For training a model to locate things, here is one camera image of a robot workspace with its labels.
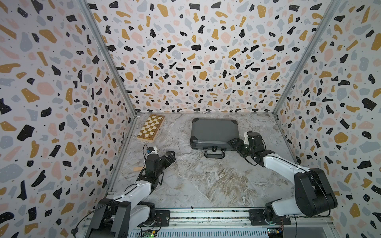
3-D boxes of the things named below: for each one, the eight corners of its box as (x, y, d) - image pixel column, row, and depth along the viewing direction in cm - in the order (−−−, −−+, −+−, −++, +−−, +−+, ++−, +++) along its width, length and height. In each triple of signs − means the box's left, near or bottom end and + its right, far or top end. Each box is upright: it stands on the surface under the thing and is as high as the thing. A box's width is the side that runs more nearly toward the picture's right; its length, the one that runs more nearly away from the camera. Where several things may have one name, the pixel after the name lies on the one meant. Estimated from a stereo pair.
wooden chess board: (138, 139, 107) (136, 136, 104) (151, 116, 122) (150, 113, 120) (153, 142, 106) (152, 139, 103) (165, 118, 121) (164, 115, 118)
